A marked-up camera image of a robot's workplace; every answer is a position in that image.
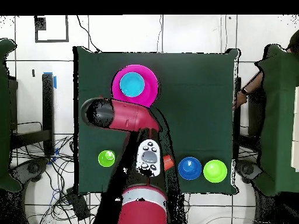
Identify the lime green bowl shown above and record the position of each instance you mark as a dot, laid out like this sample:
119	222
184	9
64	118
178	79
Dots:
215	171

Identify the small light blue bowl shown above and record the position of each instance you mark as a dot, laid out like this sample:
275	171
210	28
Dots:
132	84

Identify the dark green tablecloth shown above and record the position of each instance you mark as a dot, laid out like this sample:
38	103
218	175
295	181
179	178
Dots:
198	116

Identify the small black floor marker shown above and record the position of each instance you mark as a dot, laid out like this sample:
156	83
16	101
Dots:
33	73

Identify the black wristwatch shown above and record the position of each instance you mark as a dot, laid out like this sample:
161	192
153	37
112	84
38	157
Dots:
244	91

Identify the black square floor frame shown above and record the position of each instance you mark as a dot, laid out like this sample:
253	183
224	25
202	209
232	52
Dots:
51	41

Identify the orange ribbed cup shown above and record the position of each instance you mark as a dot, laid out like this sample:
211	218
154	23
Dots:
168	163

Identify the large pink bowl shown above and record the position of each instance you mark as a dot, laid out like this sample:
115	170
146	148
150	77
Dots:
151	88

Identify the dark blue bowl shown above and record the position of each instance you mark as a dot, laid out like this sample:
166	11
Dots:
189	168

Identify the cream boxes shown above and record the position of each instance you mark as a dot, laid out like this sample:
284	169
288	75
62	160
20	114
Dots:
295	128

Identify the black power box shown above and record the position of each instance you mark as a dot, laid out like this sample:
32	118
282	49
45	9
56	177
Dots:
78	205

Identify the person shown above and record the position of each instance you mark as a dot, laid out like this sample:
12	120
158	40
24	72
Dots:
294	40

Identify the person's left forearm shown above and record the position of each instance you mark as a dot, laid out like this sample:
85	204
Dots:
254	82

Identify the black stand with blue tape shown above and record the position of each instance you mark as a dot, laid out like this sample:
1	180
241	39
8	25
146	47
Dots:
48	112

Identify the black upright post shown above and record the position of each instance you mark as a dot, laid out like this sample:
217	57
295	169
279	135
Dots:
237	126

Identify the green cloth side table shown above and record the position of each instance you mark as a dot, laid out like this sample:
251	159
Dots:
3	116
278	116

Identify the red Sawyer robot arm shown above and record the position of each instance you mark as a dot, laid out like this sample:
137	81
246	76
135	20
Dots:
140	212

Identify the green cup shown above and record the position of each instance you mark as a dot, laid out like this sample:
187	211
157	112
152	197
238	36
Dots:
106	158

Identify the black office chair base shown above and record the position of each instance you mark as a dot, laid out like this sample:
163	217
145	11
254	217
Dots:
32	168
247	169

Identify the person's left hand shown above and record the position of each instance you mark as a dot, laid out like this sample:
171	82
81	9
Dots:
240	100

